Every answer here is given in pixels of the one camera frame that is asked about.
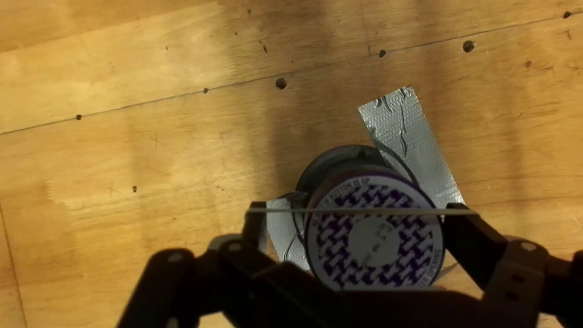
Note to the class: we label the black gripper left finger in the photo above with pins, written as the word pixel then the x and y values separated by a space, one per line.
pixel 201 292

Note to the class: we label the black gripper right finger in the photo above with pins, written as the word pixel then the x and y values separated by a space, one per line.
pixel 516 274

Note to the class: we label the grey duct tape strip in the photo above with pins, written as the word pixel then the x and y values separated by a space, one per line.
pixel 403 139

